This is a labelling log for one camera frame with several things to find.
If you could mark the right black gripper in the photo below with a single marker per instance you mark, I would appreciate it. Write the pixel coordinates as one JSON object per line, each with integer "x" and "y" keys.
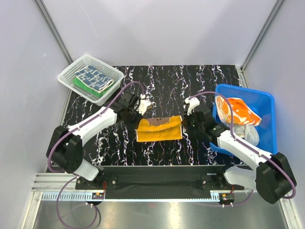
{"x": 185, "y": 121}

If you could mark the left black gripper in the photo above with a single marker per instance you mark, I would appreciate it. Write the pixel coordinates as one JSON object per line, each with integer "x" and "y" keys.
{"x": 139, "y": 116}

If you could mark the brown yellow towel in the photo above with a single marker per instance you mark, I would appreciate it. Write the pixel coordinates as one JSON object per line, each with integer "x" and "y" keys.
{"x": 159, "y": 129}

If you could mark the blue white patterned towel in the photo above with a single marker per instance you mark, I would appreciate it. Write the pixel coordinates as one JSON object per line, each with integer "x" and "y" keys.
{"x": 94, "y": 78}

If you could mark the orange floral towel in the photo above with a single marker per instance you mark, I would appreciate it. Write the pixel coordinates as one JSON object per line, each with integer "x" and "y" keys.
{"x": 242, "y": 114}

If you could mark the grey white towel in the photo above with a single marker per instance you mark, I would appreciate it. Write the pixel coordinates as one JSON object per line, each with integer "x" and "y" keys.
{"x": 248, "y": 133}

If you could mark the green microfiber towel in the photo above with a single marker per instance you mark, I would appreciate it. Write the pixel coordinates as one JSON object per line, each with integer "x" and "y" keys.
{"x": 83, "y": 86}

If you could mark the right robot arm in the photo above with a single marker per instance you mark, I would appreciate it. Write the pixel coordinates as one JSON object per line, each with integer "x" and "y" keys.
{"x": 252, "y": 155}

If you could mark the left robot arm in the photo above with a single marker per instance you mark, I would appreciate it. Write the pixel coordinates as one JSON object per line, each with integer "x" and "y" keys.
{"x": 66, "y": 146}

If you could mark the white perforated plastic basket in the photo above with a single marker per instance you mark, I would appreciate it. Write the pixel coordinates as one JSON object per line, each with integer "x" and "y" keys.
{"x": 68, "y": 74}

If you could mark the blue plastic bin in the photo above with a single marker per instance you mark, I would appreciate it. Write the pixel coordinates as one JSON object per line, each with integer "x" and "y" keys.
{"x": 262, "y": 104}

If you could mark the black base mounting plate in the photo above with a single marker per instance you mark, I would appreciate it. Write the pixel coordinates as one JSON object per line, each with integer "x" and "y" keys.
{"x": 159, "y": 183}

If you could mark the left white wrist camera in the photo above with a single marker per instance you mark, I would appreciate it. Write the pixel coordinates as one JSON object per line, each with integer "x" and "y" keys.
{"x": 144, "y": 104}

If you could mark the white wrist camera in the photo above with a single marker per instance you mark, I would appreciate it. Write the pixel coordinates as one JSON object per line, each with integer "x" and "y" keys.
{"x": 191, "y": 104}
{"x": 144, "y": 104}

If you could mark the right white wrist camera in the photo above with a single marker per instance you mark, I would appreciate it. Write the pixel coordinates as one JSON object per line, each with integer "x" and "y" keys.
{"x": 191, "y": 104}

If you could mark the aluminium frame rail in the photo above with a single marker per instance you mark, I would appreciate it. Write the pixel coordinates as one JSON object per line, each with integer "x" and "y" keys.
{"x": 62, "y": 187}

